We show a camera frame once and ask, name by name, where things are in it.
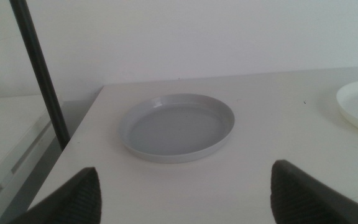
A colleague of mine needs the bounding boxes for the black pole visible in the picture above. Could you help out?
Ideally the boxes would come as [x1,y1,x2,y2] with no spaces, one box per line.
[9,0,71,151]

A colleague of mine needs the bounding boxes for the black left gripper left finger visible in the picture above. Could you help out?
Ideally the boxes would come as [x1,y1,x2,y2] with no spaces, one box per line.
[9,167,102,224]

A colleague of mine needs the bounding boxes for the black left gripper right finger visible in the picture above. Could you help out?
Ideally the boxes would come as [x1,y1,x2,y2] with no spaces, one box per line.
[270,159,358,224]

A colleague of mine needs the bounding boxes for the grey shallow bowl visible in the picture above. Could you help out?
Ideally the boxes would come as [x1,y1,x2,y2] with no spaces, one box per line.
[117,93,236,164]

